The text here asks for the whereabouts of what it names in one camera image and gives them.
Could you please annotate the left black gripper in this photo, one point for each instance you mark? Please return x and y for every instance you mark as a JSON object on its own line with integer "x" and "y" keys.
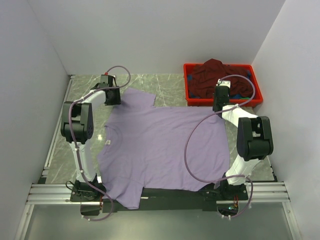
{"x": 117, "y": 100}

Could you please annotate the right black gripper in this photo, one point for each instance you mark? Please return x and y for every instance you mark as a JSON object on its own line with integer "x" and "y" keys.
{"x": 215, "y": 99}

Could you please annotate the lavender t shirt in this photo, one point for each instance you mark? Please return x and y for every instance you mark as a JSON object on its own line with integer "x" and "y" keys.
{"x": 164, "y": 147}

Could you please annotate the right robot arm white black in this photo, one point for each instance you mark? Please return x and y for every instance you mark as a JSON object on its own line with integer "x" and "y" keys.
{"x": 254, "y": 141}

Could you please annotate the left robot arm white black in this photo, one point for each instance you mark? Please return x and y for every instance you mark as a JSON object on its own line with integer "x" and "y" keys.
{"x": 77, "y": 127}

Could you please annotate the green garment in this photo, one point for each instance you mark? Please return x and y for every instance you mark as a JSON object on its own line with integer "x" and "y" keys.
{"x": 244, "y": 98}

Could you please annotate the dark red t shirt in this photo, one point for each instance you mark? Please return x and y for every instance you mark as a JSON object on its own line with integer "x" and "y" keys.
{"x": 213, "y": 65}

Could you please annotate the red plastic bin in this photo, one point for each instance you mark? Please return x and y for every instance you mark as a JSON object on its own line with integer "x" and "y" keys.
{"x": 208, "y": 102}

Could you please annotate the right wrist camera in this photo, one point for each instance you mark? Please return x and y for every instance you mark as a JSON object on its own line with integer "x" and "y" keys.
{"x": 223, "y": 83}

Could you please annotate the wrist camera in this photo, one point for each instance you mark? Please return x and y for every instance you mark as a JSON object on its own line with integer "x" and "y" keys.
{"x": 107, "y": 81}
{"x": 223, "y": 83}

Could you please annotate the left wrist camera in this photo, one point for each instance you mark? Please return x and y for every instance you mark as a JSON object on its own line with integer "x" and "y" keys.
{"x": 107, "y": 81}

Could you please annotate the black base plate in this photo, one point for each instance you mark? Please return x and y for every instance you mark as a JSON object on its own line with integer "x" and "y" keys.
{"x": 152, "y": 199}

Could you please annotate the aluminium front rail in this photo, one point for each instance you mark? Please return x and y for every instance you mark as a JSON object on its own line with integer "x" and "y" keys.
{"x": 58, "y": 194}

